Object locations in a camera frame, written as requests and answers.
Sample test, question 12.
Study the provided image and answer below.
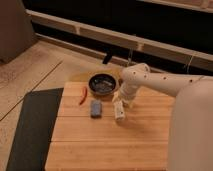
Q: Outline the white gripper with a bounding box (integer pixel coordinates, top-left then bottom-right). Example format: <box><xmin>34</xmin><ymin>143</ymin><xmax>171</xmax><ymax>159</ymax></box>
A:
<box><xmin>112</xmin><ymin>91</ymin><xmax>135</xmax><ymax>107</ymax></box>

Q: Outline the dark ceramic bowl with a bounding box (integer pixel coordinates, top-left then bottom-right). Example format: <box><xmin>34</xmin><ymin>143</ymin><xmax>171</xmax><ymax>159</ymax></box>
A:
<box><xmin>88</xmin><ymin>73</ymin><xmax>117</xmax><ymax>96</ymax></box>

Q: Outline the blue sponge block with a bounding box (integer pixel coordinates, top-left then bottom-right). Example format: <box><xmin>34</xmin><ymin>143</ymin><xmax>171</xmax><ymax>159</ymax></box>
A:
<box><xmin>90</xmin><ymin>100</ymin><xmax>102</xmax><ymax>118</ymax></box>

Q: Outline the red chili pepper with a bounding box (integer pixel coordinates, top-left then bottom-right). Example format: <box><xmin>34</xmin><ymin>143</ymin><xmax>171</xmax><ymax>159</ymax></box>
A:
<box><xmin>79</xmin><ymin>87</ymin><xmax>87</xmax><ymax>105</ymax></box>

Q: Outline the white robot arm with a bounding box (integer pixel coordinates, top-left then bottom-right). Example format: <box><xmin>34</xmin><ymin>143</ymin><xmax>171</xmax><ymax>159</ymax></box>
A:
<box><xmin>113</xmin><ymin>63</ymin><xmax>213</xmax><ymax>171</ymax></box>

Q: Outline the dark floor mat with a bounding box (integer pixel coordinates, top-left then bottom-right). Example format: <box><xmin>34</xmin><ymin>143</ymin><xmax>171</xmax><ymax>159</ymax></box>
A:
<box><xmin>6</xmin><ymin>88</ymin><xmax>63</xmax><ymax>171</ymax></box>

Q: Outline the white plastic bottle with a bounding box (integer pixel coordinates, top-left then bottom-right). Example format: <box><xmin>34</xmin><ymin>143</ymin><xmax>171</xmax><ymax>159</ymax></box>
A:
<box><xmin>114</xmin><ymin>101</ymin><xmax>125</xmax><ymax>120</ymax></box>

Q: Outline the brown cabinet corner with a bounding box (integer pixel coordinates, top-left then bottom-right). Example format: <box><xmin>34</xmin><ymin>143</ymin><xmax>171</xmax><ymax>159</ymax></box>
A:
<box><xmin>0</xmin><ymin>0</ymin><xmax>37</xmax><ymax>63</ymax></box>

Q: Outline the wooden shelf rail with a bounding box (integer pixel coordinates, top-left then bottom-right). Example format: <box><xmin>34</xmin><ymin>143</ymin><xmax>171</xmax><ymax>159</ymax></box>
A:
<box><xmin>27</xmin><ymin>10</ymin><xmax>213</xmax><ymax>71</ymax></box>

